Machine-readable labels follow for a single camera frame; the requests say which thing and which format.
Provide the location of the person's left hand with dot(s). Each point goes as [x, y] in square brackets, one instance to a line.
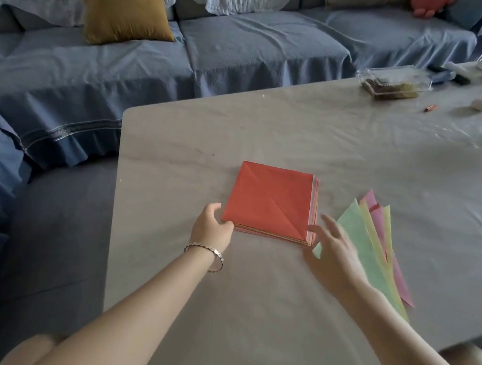
[209, 233]

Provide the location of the person's right hand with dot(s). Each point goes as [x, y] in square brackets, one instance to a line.
[338, 265]

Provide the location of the person's right thumb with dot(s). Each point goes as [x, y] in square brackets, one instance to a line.
[316, 231]

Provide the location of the person's left thumb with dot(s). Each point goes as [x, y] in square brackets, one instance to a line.
[225, 229]

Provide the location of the stack of coloured paper sheets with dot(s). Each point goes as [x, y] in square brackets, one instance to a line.
[271, 199]

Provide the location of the person's left forearm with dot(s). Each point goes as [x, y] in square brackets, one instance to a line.
[130, 319]

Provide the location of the person's right forearm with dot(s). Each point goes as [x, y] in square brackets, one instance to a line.
[416, 360]

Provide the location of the green folded paper triangle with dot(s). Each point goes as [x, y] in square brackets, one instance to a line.
[355, 225]

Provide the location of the yellow folded paper triangle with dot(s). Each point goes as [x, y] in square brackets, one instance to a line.
[386, 223]
[367, 220]

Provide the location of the pink folded paper triangle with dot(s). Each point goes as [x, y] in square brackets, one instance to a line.
[401, 286]

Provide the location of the clear plastic table cover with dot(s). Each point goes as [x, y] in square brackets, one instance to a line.
[400, 155]

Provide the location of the small orange tube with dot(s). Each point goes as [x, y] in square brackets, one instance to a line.
[431, 108]

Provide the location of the clear plastic food container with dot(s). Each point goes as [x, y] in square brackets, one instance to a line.
[393, 81]

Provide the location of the blue covered sofa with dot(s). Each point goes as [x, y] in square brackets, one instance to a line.
[247, 46]

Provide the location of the dark blue small case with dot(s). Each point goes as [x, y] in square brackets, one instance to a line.
[440, 74]

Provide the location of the person's left leg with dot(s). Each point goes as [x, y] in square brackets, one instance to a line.
[30, 353]

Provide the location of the mustard yellow cushion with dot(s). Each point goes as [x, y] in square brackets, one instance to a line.
[122, 4]

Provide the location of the pink plush toy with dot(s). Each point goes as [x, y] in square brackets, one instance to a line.
[424, 4]

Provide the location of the blue cushion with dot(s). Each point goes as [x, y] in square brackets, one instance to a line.
[466, 11]

